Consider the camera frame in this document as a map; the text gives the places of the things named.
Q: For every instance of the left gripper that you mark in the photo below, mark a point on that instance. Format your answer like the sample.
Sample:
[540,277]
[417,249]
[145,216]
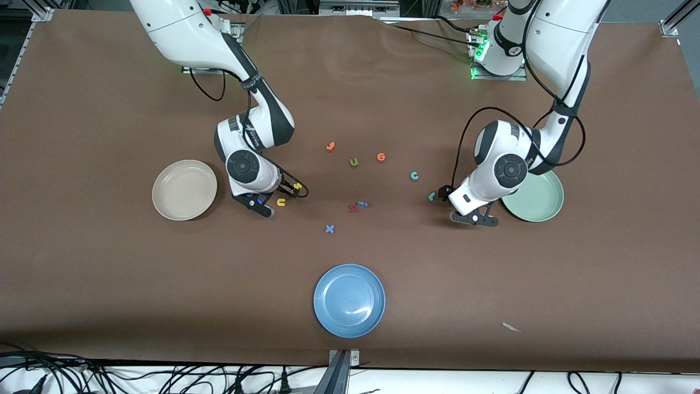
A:
[444,193]

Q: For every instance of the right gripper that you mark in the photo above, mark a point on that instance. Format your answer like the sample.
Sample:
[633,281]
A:
[285,187]

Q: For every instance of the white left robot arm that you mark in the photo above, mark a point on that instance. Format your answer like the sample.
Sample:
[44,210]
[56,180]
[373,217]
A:
[558,33]

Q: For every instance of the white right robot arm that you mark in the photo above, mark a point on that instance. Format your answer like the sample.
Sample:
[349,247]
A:
[180,33]

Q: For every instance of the brown table cover sheet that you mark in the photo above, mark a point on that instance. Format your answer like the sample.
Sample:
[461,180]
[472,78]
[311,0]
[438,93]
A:
[492,273]

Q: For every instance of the light green plate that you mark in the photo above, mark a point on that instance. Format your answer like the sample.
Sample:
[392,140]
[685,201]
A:
[538,200]

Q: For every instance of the beige brown plate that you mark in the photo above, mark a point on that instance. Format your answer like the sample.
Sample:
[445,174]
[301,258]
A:
[185,190]

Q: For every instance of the blue plate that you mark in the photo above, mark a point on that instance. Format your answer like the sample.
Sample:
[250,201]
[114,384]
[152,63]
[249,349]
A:
[349,300]

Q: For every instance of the white paper scrap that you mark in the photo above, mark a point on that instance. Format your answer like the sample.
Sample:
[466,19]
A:
[511,327]

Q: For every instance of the orange artificial flowers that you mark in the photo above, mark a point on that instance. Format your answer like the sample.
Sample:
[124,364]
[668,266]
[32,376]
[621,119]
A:
[470,4]

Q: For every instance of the grey metal box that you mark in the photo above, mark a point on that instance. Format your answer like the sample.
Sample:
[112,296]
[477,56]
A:
[358,8]

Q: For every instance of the aluminium corner profile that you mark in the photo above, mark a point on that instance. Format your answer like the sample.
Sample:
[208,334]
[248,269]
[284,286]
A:
[42,14]
[675,22]

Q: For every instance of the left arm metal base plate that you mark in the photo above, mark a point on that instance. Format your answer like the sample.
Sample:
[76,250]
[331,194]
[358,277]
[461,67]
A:
[492,77]

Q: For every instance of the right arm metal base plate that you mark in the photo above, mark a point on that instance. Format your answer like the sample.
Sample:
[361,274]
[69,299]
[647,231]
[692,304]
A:
[188,70]

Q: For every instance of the silver camera mount bracket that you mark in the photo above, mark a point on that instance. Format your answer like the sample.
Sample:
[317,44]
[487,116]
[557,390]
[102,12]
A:
[354,358]

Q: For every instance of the dark camera mount pole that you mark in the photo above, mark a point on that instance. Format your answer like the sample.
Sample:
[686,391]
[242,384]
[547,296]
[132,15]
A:
[333,377]

